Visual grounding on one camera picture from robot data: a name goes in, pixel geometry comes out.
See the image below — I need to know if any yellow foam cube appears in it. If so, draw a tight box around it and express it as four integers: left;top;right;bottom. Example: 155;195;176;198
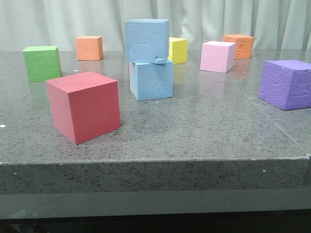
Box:
169;37;188;65

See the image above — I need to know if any orange foam cube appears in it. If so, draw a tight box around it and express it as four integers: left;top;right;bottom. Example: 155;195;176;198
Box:
222;34;254;59
75;36;104;61

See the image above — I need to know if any left orange foam cube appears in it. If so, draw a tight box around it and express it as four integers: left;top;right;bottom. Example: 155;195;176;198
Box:
75;36;104;61

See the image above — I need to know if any right orange foam cube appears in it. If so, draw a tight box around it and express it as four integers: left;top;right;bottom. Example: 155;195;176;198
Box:
222;34;254;59

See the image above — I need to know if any pink foam cube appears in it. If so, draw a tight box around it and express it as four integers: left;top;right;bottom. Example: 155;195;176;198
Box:
200;41;236;73

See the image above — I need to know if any green foam cube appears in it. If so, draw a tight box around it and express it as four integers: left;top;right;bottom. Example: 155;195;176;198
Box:
22;46;62;83

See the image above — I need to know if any large red foam cube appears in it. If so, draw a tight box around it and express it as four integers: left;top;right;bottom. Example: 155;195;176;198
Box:
46;71;121;144

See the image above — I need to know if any purple foam cube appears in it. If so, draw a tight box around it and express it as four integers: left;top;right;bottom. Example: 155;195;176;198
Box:
258;60;311;110

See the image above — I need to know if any grey-green curtain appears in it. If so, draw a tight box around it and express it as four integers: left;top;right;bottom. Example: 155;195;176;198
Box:
0;0;311;51

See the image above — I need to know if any light blue foam cube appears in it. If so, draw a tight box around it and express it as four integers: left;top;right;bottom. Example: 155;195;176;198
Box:
124;19;170;64
129;60;173;101

